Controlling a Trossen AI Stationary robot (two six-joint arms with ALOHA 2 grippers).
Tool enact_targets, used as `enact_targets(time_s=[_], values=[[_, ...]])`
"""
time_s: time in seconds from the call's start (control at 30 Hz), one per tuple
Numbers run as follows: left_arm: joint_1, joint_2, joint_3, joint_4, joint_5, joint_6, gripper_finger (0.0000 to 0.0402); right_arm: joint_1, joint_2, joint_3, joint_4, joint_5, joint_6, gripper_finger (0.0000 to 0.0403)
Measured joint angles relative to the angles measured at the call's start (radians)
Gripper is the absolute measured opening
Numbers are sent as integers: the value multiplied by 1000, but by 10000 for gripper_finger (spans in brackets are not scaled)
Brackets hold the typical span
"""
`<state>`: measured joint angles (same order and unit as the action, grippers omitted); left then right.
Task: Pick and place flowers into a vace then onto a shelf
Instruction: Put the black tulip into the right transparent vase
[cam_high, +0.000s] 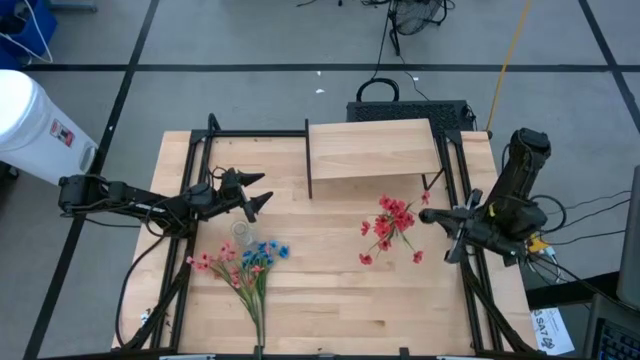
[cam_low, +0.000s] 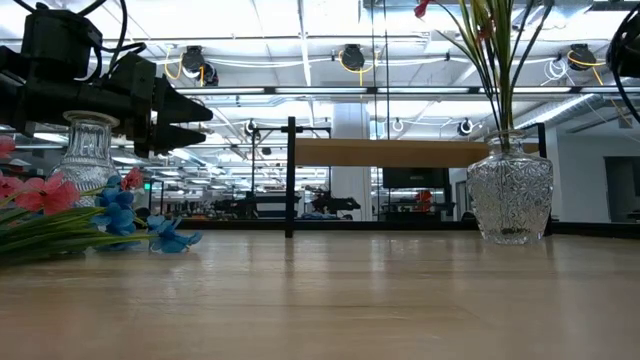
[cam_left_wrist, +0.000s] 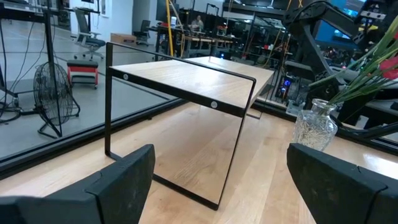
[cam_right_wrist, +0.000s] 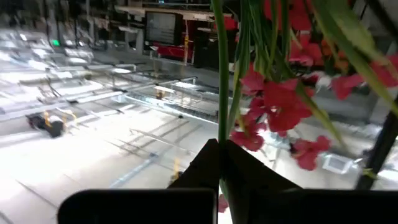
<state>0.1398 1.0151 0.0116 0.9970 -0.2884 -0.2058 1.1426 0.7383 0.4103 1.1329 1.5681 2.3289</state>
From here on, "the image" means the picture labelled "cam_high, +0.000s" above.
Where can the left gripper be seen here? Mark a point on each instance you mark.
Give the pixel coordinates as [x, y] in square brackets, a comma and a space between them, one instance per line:
[247, 205]

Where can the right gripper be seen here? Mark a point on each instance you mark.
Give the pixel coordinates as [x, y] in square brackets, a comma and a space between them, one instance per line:
[467, 225]

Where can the tall ribbed glass vase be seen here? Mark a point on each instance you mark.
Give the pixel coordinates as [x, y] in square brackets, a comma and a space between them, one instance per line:
[242, 232]

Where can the red artificial flower bunch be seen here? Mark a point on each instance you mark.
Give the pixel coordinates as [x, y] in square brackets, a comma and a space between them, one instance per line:
[395, 215]

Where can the blue artificial flower bunch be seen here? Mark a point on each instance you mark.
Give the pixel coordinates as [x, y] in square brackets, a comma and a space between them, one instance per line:
[262, 250]

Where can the pink artificial flower bunch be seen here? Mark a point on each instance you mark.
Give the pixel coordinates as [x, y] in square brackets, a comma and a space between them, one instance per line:
[227, 252]

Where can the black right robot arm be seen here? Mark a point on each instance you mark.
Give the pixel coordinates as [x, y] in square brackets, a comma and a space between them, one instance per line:
[520, 175]

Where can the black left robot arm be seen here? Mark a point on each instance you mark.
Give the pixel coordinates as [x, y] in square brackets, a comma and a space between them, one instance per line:
[130, 197]

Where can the wooden shelf board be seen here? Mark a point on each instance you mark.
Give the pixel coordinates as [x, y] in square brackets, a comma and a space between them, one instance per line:
[370, 150]

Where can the yellow plug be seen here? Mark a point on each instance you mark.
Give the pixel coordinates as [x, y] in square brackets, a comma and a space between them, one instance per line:
[537, 245]

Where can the black computer case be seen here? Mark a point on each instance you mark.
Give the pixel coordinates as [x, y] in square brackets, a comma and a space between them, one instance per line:
[400, 110]

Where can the white paper sheet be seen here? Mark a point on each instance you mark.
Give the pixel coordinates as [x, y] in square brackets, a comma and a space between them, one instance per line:
[552, 330]

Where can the grey monitor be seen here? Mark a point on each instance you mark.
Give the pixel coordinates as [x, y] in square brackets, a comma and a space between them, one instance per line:
[631, 240]

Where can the black keyboard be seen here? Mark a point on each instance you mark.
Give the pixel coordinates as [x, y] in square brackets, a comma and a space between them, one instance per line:
[620, 342]

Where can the black floor fan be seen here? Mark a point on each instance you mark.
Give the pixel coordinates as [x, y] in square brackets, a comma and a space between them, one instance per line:
[415, 17]

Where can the white plastic bin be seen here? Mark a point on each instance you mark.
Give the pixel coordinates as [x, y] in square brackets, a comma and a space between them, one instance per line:
[35, 130]

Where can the blue bin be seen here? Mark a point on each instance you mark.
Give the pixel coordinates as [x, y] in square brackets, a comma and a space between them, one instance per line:
[20, 25]

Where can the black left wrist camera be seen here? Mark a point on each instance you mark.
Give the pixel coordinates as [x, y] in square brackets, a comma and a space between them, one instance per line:
[232, 180]

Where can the black shelf post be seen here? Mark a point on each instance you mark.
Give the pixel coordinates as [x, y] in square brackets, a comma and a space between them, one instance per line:
[308, 165]
[434, 179]

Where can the black aluminium table frame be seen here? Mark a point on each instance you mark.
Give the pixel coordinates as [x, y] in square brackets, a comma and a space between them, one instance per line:
[192, 160]

